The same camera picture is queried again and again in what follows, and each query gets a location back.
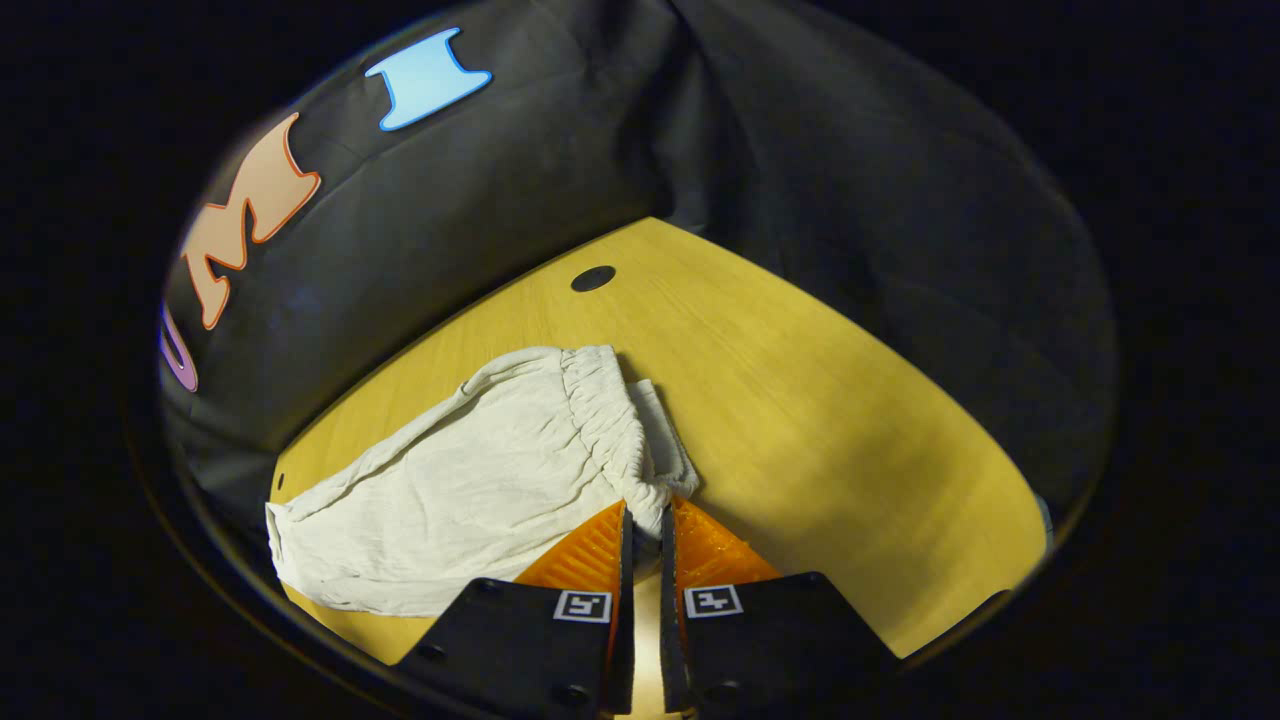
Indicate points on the cream white jeans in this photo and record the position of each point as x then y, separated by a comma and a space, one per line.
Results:
470, 490

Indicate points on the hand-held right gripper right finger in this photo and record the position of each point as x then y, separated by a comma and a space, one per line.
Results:
670, 620

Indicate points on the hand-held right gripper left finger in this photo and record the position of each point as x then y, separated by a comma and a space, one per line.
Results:
624, 620

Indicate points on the black backdrop cloth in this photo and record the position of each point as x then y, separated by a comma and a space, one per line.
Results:
700, 130

